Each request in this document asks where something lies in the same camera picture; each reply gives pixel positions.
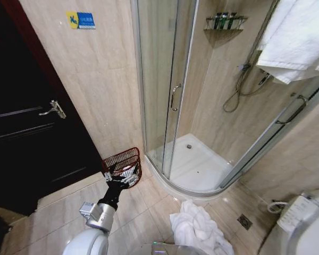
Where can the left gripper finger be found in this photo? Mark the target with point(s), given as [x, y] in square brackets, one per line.
[110, 172]
[131, 177]

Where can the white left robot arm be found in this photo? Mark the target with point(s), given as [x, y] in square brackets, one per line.
[95, 233]

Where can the crumpled white towel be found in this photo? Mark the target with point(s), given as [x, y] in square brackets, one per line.
[196, 225]

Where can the folded white hanging towel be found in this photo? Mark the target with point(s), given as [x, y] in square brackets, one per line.
[281, 21]
[300, 53]

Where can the white shower tray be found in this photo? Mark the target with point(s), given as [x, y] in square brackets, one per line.
[199, 164]

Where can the robot front shell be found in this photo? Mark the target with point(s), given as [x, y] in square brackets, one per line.
[170, 248]

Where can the glass shower sliding door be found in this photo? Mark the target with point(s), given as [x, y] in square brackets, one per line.
[279, 132]
[159, 79]

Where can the dark wooden door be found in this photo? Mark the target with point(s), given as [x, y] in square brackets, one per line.
[24, 106]

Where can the square metal floor drain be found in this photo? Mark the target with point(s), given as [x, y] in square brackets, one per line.
[244, 221]

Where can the chrome shower mixer tap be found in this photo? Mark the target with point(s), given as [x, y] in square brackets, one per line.
[264, 78]

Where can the dark toiletry bottle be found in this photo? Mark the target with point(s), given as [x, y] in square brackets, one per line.
[217, 21]
[232, 20]
[223, 21]

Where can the white toilet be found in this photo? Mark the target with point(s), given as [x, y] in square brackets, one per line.
[303, 228]

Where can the blue and yellow wall sign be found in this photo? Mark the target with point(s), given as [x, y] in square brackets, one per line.
[81, 20]

